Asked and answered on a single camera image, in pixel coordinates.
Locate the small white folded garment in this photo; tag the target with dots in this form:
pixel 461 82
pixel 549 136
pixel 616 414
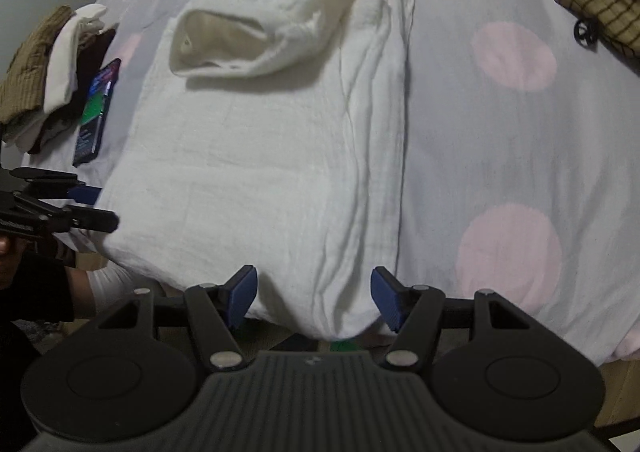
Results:
pixel 65 62

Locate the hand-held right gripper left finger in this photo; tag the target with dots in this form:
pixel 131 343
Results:
pixel 241 294

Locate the small green object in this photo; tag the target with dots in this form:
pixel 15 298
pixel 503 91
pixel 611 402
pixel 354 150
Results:
pixel 345 346

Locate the pile of folded clothes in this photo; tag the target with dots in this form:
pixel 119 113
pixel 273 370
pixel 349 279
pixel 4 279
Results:
pixel 75 107

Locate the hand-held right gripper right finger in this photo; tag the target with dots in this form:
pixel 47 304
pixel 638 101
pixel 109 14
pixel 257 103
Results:
pixel 386 294

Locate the pink dotted bed sheet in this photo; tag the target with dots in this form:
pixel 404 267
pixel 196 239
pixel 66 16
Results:
pixel 475 142

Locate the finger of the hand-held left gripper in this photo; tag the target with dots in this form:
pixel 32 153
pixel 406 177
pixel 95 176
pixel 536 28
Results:
pixel 82 194
pixel 90 221

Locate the white crinkled garment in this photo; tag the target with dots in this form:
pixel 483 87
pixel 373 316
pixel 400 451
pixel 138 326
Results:
pixel 250 172

